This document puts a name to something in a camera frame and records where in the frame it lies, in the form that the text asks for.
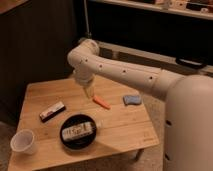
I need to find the white wrist gripper body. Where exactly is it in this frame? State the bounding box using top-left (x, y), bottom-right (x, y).
top-left (73, 70), bottom-right (94, 87)

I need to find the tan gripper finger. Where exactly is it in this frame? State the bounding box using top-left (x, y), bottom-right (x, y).
top-left (83, 85), bottom-right (95, 98)

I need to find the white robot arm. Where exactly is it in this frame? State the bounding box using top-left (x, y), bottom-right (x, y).
top-left (67, 39), bottom-right (213, 171)

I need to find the orange carrot toy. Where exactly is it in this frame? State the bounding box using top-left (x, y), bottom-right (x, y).
top-left (93, 96), bottom-right (110, 110)

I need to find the black and white box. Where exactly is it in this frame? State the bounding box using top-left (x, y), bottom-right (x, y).
top-left (39, 102), bottom-right (66, 122)

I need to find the metal pole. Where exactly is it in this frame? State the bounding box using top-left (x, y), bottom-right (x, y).
top-left (83, 0), bottom-right (92, 38)

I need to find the blue sponge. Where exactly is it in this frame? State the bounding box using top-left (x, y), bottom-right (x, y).
top-left (123, 95), bottom-right (142, 105)

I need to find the wooden folding table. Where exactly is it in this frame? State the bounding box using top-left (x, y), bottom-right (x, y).
top-left (8, 76), bottom-right (159, 171)

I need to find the black round plate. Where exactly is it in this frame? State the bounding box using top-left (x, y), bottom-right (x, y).
top-left (60, 114), bottom-right (97, 150)

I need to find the long wooden bench shelf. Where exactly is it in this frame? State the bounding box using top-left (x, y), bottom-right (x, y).
top-left (96, 40), bottom-right (213, 77)

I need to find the black handle on shelf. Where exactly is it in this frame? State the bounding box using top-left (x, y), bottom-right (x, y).
top-left (175, 58), bottom-right (207, 69)

